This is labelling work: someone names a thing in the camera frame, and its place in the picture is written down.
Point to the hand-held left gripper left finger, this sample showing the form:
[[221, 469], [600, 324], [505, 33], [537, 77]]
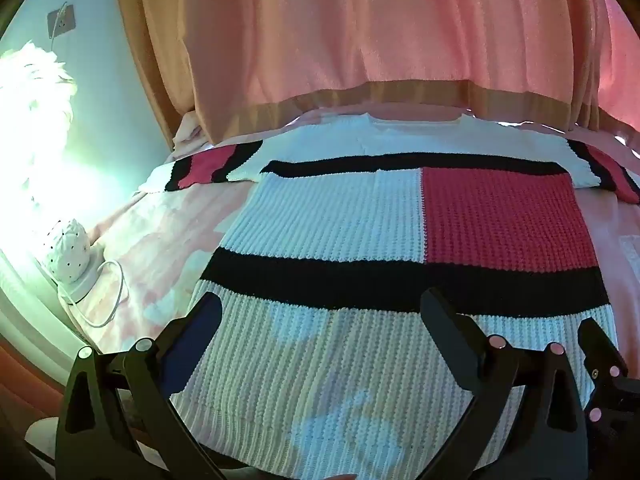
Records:
[[200, 330]]

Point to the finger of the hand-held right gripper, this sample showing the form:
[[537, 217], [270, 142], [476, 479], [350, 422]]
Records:
[[597, 345]]

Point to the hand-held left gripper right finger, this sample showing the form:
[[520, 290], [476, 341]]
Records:
[[440, 320]]

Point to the white black red knit sweater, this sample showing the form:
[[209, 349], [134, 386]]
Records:
[[325, 220]]

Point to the pink floral bedsheet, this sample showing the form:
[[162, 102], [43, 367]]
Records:
[[165, 225]]

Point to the white dotted night light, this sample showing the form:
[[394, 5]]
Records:
[[65, 247]]

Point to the white feather lamp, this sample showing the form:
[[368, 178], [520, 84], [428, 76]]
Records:
[[30, 90]]

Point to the pink curtain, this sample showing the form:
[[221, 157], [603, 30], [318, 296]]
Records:
[[350, 25]]

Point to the wall socket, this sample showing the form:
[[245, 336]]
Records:
[[61, 20]]

